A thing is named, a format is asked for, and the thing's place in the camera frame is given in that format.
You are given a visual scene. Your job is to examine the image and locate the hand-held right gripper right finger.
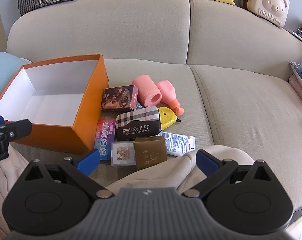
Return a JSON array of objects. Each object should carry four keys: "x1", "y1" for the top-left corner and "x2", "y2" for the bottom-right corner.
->
[{"x1": 181, "y1": 149, "x2": 273, "y2": 198}]

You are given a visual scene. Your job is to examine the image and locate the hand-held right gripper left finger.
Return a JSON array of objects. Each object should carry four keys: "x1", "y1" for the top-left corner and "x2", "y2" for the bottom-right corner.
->
[{"x1": 22, "y1": 149, "x2": 114, "y2": 198}]

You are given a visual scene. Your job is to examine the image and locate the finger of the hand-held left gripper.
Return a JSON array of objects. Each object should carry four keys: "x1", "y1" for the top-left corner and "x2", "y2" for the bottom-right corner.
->
[{"x1": 0, "y1": 116, "x2": 33, "y2": 164}]

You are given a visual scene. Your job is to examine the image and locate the blue and purple packet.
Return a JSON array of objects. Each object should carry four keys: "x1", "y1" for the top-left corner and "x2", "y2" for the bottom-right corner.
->
[{"x1": 94, "y1": 120, "x2": 116, "y2": 161}]

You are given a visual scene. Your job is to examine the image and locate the white tube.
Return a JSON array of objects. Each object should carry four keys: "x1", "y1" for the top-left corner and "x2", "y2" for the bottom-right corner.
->
[{"x1": 161, "y1": 131, "x2": 196, "y2": 158}]

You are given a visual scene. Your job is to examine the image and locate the orange cardboard box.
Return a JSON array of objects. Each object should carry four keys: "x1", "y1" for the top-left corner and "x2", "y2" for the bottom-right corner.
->
[{"x1": 0, "y1": 54, "x2": 109, "y2": 155}]

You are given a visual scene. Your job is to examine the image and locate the clear plastic box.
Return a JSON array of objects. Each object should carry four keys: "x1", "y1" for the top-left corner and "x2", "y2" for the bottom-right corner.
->
[{"x1": 111, "y1": 141, "x2": 137, "y2": 167}]

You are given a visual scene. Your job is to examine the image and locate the gold box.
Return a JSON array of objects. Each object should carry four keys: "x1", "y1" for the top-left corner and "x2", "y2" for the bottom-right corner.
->
[{"x1": 133, "y1": 137, "x2": 167, "y2": 171}]

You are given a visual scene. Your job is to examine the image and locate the yellow tape measure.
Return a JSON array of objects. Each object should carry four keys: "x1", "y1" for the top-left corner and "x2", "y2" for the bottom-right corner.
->
[{"x1": 158, "y1": 107, "x2": 181, "y2": 128}]

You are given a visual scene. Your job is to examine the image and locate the plaid glasses case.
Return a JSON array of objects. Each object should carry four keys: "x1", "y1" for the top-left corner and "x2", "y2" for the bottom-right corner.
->
[{"x1": 115, "y1": 106, "x2": 162, "y2": 142}]

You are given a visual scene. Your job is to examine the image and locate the dark printed card box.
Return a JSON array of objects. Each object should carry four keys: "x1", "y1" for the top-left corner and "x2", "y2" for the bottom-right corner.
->
[{"x1": 100, "y1": 85, "x2": 139, "y2": 112}]

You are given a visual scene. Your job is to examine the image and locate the pink bottle with orange cap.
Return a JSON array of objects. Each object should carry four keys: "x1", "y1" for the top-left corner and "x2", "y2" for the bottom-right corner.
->
[{"x1": 155, "y1": 80, "x2": 185, "y2": 117}]

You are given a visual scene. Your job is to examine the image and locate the pink plastic cup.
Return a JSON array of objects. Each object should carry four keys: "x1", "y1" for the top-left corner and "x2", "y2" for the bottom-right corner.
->
[{"x1": 132, "y1": 74, "x2": 162, "y2": 107}]

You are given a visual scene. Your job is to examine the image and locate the cream clothing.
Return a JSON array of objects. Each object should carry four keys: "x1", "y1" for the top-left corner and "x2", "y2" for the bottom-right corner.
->
[{"x1": 0, "y1": 144, "x2": 256, "y2": 240}]

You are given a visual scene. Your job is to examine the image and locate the light blue blanket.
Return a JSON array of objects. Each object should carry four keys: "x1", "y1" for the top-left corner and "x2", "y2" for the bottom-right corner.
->
[{"x1": 0, "y1": 50, "x2": 33, "y2": 110}]

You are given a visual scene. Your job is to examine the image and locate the pink cushion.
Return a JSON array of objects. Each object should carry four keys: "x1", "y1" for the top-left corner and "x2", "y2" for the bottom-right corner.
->
[{"x1": 288, "y1": 74, "x2": 302, "y2": 120}]

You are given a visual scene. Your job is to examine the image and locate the beige sofa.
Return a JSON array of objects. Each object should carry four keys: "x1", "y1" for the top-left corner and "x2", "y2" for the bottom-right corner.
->
[{"x1": 6, "y1": 0, "x2": 302, "y2": 210}]

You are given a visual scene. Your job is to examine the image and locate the cream bear suitcase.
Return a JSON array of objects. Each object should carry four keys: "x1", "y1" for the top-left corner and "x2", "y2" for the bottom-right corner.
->
[{"x1": 239, "y1": 0, "x2": 290, "y2": 28}]

